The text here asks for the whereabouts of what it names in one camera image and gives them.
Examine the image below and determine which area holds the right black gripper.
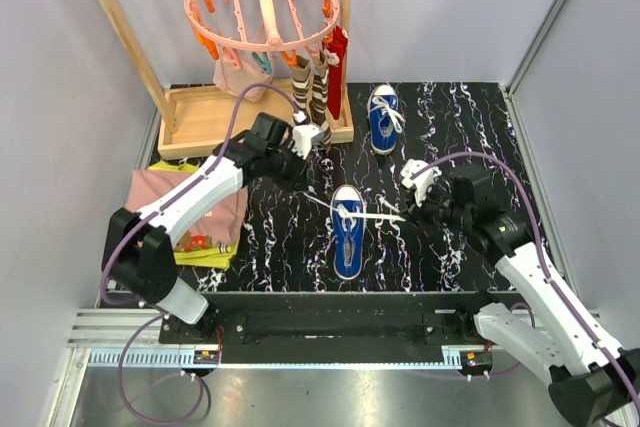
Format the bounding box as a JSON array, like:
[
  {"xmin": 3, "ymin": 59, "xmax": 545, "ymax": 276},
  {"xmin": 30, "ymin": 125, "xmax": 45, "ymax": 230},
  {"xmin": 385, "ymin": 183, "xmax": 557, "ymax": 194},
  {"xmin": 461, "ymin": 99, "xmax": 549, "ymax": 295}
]
[{"xmin": 400, "ymin": 180, "xmax": 471, "ymax": 237}]

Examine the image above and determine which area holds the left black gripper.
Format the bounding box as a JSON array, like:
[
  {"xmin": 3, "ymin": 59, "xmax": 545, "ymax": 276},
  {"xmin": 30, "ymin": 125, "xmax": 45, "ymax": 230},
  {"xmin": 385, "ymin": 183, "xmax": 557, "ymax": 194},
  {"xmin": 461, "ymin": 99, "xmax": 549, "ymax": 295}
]
[{"xmin": 266, "ymin": 142, "xmax": 313, "ymax": 195}]

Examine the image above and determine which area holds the white shoelace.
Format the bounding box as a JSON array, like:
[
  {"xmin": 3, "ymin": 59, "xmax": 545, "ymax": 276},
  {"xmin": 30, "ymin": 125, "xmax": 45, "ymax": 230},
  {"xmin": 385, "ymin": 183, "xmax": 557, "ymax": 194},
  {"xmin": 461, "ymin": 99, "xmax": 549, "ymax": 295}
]
[{"xmin": 303, "ymin": 186, "xmax": 406, "ymax": 229}]

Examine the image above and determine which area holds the blue canvas sneaker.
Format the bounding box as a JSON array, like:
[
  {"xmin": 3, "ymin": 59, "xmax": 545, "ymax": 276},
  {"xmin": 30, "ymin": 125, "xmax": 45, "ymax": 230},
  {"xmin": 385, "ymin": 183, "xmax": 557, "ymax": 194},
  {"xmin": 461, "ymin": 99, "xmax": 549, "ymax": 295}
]
[
  {"xmin": 367, "ymin": 84, "xmax": 406, "ymax": 155},
  {"xmin": 330, "ymin": 185, "xmax": 366, "ymax": 280}
]

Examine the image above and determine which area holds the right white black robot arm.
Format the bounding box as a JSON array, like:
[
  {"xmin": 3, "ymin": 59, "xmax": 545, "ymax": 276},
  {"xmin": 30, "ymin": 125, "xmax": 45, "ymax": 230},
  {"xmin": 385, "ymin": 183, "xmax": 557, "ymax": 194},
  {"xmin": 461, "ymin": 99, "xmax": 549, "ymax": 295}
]
[{"xmin": 401, "ymin": 159, "xmax": 639, "ymax": 426}]

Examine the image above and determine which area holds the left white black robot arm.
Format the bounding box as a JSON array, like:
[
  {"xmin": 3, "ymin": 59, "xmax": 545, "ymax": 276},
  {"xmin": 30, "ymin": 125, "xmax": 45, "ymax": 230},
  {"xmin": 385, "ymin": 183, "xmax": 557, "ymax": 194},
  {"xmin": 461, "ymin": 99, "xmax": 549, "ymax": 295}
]
[{"xmin": 102, "ymin": 113, "xmax": 323, "ymax": 343}]

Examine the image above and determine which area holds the pink mesh laundry bag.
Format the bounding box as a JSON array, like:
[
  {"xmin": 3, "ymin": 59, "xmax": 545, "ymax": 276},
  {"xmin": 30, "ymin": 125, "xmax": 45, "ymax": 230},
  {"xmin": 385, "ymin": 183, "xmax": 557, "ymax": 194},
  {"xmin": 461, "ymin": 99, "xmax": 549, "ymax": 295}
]
[{"xmin": 213, "ymin": 52, "xmax": 273, "ymax": 97}]

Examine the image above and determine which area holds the brown striped sock left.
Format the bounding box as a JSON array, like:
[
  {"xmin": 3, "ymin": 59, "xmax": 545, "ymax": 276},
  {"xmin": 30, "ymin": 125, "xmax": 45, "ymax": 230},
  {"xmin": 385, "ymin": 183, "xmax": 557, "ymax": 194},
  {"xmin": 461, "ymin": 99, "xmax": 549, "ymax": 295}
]
[{"xmin": 290, "ymin": 55, "xmax": 311, "ymax": 125}]

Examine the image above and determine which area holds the brown striped sock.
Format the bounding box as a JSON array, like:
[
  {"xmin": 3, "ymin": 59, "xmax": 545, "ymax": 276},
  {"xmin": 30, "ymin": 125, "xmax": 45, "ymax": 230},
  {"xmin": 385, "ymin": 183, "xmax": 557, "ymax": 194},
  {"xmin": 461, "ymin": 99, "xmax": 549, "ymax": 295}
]
[
  {"xmin": 309, "ymin": 51, "xmax": 331, "ymax": 149},
  {"xmin": 290, "ymin": 55, "xmax": 311, "ymax": 125}
]

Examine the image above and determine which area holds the pink folded t-shirt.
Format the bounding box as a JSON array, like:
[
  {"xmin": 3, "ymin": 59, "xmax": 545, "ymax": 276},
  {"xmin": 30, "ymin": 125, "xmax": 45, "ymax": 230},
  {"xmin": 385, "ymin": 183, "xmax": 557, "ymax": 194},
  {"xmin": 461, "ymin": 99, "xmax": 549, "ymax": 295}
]
[{"xmin": 124, "ymin": 168, "xmax": 248, "ymax": 251}]

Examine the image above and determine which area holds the brown striped sock right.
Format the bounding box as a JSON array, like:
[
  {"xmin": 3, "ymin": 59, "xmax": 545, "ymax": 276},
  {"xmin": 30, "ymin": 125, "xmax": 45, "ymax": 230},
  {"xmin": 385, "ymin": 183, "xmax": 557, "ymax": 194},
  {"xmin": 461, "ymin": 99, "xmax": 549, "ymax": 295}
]
[{"xmin": 309, "ymin": 51, "xmax": 331, "ymax": 149}]

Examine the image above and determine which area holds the yellow folded garment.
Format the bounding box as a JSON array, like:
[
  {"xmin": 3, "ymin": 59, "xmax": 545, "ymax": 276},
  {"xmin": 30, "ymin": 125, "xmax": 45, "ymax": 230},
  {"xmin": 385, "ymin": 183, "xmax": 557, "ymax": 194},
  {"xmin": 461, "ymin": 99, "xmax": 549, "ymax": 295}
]
[{"xmin": 148, "ymin": 161, "xmax": 247, "ymax": 269}]

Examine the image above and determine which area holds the red hanging sock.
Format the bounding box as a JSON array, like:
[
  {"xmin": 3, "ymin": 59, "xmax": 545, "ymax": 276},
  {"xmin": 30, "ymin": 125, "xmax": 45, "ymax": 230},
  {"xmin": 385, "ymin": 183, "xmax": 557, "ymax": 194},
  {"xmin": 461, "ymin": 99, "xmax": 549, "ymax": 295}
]
[{"xmin": 325, "ymin": 26, "xmax": 348, "ymax": 120}]

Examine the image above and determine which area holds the pink round clip hanger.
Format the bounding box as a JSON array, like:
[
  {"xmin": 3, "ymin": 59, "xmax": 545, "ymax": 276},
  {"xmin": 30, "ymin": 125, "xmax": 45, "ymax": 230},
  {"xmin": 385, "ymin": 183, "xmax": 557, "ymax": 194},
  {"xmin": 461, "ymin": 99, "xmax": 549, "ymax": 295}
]
[{"xmin": 183, "ymin": 0, "xmax": 344, "ymax": 75}]

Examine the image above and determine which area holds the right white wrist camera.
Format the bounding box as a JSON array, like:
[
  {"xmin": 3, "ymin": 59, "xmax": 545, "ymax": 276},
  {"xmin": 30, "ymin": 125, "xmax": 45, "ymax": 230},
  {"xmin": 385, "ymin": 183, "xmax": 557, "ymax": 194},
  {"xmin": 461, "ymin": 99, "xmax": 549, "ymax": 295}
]
[{"xmin": 400, "ymin": 159, "xmax": 437, "ymax": 207}]

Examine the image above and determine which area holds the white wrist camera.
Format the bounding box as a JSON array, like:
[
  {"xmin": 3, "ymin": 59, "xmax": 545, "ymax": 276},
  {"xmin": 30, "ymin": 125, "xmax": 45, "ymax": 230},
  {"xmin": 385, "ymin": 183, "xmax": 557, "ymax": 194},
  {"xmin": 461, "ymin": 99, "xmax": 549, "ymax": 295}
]
[
  {"xmin": 291, "ymin": 123, "xmax": 324, "ymax": 160},
  {"xmin": 400, "ymin": 159, "xmax": 437, "ymax": 207}
]

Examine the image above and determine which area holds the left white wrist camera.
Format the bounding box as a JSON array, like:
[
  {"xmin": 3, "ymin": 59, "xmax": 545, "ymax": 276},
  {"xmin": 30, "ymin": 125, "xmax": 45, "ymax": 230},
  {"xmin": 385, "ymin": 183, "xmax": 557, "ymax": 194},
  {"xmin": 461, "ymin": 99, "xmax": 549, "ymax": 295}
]
[{"xmin": 291, "ymin": 123, "xmax": 324, "ymax": 160}]

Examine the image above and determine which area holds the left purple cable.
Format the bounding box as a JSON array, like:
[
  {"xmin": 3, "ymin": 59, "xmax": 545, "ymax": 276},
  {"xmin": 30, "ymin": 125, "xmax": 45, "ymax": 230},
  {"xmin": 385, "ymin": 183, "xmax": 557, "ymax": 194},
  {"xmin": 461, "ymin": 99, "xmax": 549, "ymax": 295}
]
[{"xmin": 99, "ymin": 82, "xmax": 307, "ymax": 423}]

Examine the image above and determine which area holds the purple cable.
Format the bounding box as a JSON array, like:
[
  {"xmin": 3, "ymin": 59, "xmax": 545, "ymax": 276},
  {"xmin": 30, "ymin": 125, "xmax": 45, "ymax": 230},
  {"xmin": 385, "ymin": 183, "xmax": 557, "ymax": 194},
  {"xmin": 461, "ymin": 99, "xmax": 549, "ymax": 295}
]
[
  {"xmin": 409, "ymin": 150, "xmax": 640, "ymax": 427},
  {"xmin": 99, "ymin": 82, "xmax": 307, "ymax": 423}
]

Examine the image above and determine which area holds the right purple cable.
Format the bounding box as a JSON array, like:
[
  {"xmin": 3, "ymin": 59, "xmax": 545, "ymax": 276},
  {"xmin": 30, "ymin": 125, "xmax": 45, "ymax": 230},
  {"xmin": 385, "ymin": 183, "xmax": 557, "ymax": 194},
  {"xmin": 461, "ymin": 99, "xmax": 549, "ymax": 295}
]
[{"xmin": 409, "ymin": 150, "xmax": 640, "ymax": 427}]

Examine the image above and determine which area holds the wooden drying rack frame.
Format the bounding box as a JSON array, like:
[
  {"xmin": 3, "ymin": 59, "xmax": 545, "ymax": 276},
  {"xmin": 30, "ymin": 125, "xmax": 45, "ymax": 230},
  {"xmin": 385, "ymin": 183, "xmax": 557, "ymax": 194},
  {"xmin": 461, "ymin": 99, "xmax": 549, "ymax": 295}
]
[{"xmin": 99, "ymin": 0, "xmax": 351, "ymax": 159}]

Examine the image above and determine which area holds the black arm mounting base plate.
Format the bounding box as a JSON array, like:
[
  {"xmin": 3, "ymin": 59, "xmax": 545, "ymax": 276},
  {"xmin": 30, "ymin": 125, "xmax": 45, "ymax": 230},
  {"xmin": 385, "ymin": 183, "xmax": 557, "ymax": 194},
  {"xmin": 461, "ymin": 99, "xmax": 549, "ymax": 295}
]
[{"xmin": 159, "ymin": 291, "xmax": 522, "ymax": 345}]

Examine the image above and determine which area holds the aluminium rail frame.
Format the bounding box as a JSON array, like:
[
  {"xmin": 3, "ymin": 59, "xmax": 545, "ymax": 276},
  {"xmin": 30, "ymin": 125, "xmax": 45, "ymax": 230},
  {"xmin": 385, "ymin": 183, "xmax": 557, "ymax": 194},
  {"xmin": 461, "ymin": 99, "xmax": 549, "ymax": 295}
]
[{"xmin": 48, "ymin": 309, "xmax": 562, "ymax": 426}]

